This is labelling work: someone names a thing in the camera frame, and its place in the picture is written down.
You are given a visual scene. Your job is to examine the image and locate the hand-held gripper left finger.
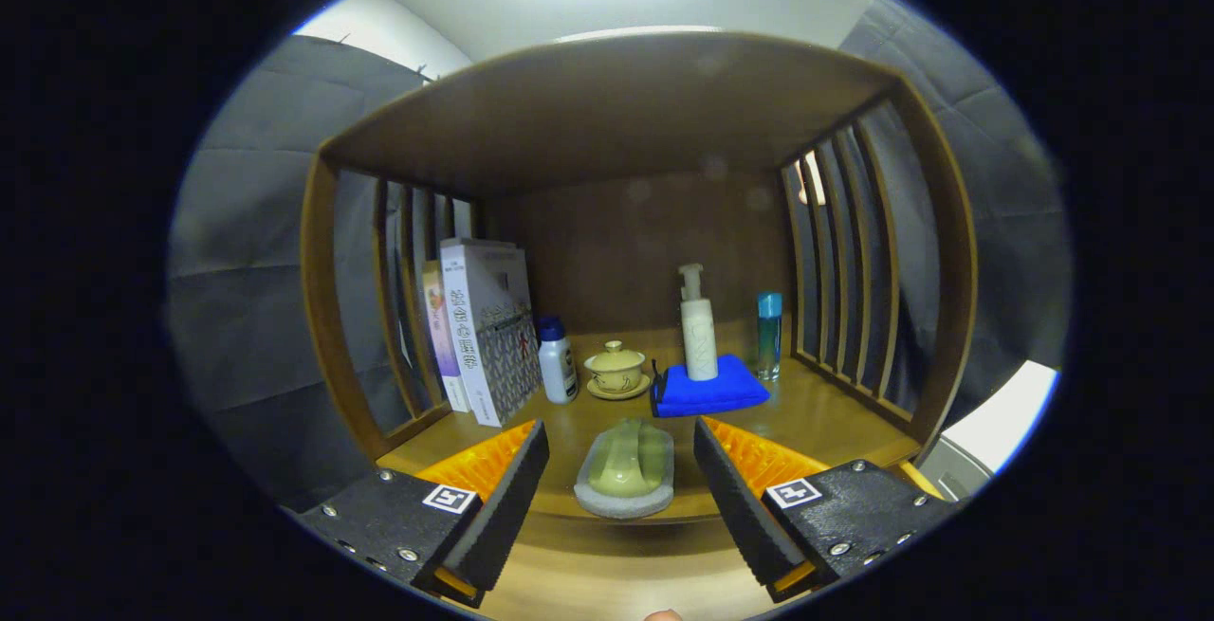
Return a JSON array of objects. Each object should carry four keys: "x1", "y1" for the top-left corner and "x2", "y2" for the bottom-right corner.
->
[{"x1": 285, "y1": 419, "x2": 551, "y2": 609}]

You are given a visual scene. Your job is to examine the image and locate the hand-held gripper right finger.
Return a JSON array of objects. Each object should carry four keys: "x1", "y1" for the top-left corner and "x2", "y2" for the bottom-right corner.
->
[{"x1": 693, "y1": 417, "x2": 959, "y2": 603}]

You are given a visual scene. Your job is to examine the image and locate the green ornament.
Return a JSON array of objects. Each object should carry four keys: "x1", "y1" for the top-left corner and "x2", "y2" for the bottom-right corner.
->
[{"x1": 574, "y1": 417, "x2": 676, "y2": 520}]

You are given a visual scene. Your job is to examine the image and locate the wooden countertop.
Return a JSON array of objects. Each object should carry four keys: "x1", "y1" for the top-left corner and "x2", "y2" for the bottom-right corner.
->
[{"x1": 377, "y1": 356, "x2": 921, "y2": 522}]

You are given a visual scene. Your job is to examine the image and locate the white drawer unit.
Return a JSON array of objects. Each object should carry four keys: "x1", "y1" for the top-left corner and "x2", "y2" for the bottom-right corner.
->
[{"x1": 915, "y1": 360, "x2": 1058, "y2": 503}]

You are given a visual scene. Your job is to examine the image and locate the brown wooden cabinet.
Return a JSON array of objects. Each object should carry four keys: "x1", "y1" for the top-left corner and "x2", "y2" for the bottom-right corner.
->
[{"x1": 300, "y1": 30, "x2": 978, "y2": 522}]

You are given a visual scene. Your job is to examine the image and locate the blue folded cloth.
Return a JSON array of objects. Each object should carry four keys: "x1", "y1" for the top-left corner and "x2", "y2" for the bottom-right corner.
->
[{"x1": 650, "y1": 354, "x2": 771, "y2": 418}]

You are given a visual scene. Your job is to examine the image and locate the white bottle with blue cap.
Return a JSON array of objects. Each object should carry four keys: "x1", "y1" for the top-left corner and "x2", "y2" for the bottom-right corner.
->
[{"x1": 537, "y1": 316, "x2": 579, "y2": 405}]

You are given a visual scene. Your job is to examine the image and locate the clear blue bottle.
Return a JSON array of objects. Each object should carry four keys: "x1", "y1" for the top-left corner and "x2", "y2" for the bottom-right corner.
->
[{"x1": 756, "y1": 292, "x2": 784, "y2": 382}]

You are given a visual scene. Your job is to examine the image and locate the white pump bottle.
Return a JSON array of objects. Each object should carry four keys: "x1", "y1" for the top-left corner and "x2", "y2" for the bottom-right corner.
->
[{"x1": 677, "y1": 264, "x2": 720, "y2": 382}]

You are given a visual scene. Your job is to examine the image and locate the yellow lidded teacup with saucer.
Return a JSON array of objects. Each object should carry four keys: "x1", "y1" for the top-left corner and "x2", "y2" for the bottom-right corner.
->
[{"x1": 583, "y1": 340, "x2": 653, "y2": 401}]

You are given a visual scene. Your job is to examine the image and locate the thin purple book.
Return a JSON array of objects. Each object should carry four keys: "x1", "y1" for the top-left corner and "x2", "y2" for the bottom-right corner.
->
[{"x1": 421, "y1": 260, "x2": 472, "y2": 413}]

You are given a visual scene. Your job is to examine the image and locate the thick white book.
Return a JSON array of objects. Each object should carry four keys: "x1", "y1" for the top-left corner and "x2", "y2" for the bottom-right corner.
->
[{"x1": 439, "y1": 238, "x2": 543, "y2": 429}]

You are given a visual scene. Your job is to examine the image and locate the black backdrop cloth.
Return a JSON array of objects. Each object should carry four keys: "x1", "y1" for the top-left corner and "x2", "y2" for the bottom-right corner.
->
[{"x1": 166, "y1": 0, "x2": 1073, "y2": 513}]

